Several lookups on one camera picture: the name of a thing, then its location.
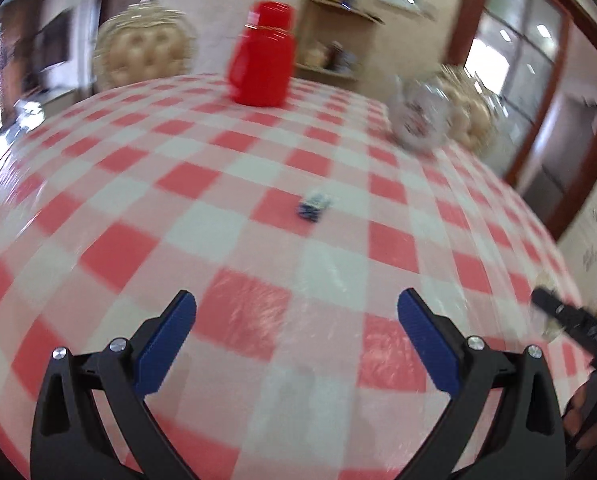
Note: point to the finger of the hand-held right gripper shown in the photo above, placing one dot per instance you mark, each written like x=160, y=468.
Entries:
x=573, y=317

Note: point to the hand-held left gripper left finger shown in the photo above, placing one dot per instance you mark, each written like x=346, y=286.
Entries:
x=166, y=345

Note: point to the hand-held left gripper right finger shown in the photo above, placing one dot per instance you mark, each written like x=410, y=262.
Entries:
x=428, y=345

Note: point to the clear pale bread packet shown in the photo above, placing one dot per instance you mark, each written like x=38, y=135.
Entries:
x=547, y=281

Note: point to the small blue white candy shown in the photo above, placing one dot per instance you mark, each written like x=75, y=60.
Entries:
x=312, y=206

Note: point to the person's right hand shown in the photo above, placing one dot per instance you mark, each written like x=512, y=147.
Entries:
x=596, y=435

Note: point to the white side cabinet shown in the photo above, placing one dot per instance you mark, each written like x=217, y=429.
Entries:
x=596, y=230

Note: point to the red white checkered tablecloth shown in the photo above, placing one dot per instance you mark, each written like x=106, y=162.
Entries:
x=228, y=220

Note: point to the white floral teapot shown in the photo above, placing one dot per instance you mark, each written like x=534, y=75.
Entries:
x=421, y=115

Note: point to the beige tufted chair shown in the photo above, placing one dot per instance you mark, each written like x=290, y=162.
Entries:
x=143, y=50
x=473, y=110

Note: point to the glass panel door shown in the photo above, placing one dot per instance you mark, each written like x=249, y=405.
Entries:
x=518, y=60

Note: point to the brown bottle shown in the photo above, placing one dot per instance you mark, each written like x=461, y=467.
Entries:
x=336, y=56

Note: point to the red thermos jug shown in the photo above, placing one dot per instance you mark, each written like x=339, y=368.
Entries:
x=261, y=55

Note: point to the pale food bag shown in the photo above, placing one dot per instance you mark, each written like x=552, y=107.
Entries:
x=317, y=54

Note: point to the wooden corner shelf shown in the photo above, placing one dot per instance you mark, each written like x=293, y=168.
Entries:
x=343, y=35

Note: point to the wall television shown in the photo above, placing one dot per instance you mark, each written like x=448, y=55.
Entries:
x=53, y=40

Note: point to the framed wall picture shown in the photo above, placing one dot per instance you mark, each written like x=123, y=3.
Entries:
x=403, y=2

